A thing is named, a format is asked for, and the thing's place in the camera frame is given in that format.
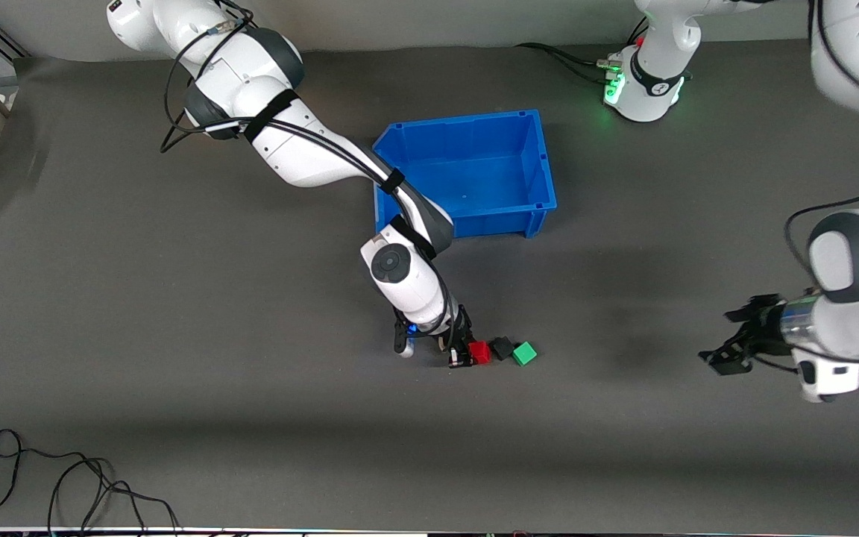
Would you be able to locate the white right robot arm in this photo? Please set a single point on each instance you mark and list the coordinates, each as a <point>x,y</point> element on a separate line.
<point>295,142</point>

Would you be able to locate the blue plastic storage bin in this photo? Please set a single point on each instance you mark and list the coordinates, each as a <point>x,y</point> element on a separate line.
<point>489,164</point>

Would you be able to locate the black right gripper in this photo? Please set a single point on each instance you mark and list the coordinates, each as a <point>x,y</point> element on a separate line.
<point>461,333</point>

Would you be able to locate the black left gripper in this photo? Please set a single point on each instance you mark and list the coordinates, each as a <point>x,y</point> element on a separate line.
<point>766,327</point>

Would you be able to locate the green cube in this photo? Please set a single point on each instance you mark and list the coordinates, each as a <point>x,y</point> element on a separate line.
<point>524,353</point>

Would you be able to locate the black cube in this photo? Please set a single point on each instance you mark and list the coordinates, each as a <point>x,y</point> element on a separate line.
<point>502,348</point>

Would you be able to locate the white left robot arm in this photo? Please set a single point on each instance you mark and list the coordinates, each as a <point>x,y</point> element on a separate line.
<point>854,276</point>

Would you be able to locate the red cube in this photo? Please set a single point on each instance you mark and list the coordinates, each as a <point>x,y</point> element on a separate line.
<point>480,353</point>

